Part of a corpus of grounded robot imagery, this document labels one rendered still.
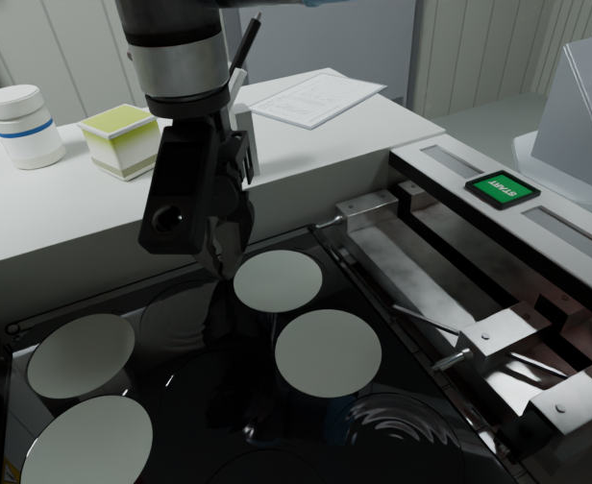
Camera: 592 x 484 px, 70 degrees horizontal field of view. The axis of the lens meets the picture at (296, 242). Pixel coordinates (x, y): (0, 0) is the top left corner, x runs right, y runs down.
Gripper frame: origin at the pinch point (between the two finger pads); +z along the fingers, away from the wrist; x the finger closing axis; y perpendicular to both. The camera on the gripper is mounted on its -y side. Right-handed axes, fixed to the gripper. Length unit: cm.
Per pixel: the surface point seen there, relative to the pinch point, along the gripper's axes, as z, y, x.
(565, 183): 9, 34, -51
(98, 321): 1.3, -6.0, 12.3
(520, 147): 9, 48, -48
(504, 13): 33, 275, -111
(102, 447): 1.3, -19.0, 5.7
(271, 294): 1.2, -1.6, -5.7
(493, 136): 91, 223, -104
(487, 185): -5.2, 9.9, -29.6
